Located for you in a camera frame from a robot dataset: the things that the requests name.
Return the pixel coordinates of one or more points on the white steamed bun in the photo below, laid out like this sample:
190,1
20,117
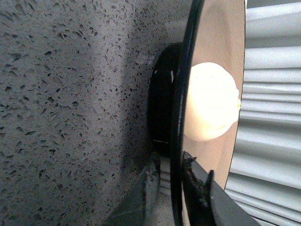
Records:
213,102

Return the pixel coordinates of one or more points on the tan plate with black rim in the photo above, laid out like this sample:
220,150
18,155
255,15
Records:
215,32

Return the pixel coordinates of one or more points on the grey curtain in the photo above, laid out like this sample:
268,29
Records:
265,173

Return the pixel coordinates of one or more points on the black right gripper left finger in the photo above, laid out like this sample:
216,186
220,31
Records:
138,208

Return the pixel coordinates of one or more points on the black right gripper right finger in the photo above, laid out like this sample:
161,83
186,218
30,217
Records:
207,204

